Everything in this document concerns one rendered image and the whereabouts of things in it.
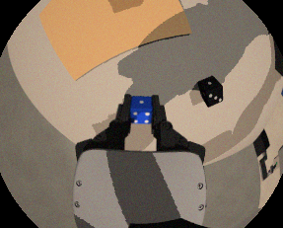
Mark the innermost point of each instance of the blue die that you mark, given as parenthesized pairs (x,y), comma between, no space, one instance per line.
(141,109)

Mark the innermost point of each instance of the tan square mat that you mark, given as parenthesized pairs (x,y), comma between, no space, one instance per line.
(85,33)

